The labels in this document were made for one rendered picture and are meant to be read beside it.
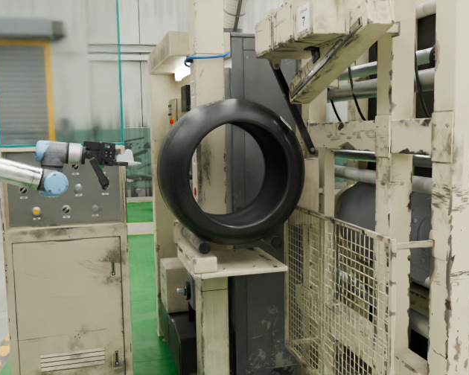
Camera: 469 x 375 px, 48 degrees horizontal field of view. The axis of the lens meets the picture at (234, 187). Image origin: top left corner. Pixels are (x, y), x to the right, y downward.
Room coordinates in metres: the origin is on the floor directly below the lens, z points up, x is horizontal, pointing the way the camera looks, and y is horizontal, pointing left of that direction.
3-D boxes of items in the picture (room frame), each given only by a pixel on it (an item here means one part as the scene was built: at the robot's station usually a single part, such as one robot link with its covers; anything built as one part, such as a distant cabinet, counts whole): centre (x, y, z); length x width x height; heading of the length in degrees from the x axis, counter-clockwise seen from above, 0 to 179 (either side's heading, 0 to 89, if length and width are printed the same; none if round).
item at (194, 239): (2.06, 0.16, 0.90); 0.35 x 0.05 x 0.05; 16
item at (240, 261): (2.11, 0.02, 0.80); 0.37 x 0.36 x 0.02; 106
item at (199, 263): (2.07, 0.16, 0.83); 0.36 x 0.09 x 0.06; 16
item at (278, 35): (2.06, -0.29, 1.71); 0.61 x 0.25 x 0.15; 16
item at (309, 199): (2.42, -0.28, 1.05); 0.20 x 0.15 x 0.30; 16
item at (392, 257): (1.97, -0.35, 0.65); 0.90 x 0.02 x 0.70; 16
